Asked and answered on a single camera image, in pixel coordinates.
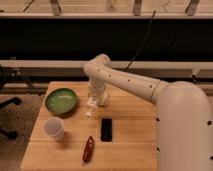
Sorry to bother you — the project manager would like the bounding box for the black office chair base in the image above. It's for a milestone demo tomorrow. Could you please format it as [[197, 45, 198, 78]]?
[[0, 64, 24, 140]]

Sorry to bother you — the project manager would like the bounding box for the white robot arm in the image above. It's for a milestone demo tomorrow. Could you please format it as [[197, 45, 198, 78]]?
[[83, 54, 213, 171]]

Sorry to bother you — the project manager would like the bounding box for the green ceramic bowl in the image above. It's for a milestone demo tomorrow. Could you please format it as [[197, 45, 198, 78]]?
[[45, 88, 78, 115]]

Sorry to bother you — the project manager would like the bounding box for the clear plastic bottle white label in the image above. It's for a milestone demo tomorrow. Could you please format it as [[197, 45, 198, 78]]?
[[85, 97, 98, 117]]

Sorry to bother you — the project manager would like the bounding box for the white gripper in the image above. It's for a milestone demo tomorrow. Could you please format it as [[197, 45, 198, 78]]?
[[88, 84, 106, 103]]

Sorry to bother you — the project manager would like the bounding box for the black hanging cable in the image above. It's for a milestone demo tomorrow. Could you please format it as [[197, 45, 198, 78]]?
[[118, 9, 157, 78]]

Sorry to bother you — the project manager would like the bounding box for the small white box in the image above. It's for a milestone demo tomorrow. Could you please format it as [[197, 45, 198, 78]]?
[[99, 93, 109, 106]]

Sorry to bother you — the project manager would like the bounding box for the translucent plastic cup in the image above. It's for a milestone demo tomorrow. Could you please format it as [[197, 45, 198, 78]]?
[[42, 117, 64, 141]]

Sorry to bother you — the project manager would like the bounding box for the black rectangular phone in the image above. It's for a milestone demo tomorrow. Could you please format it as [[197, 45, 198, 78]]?
[[101, 118, 112, 142]]

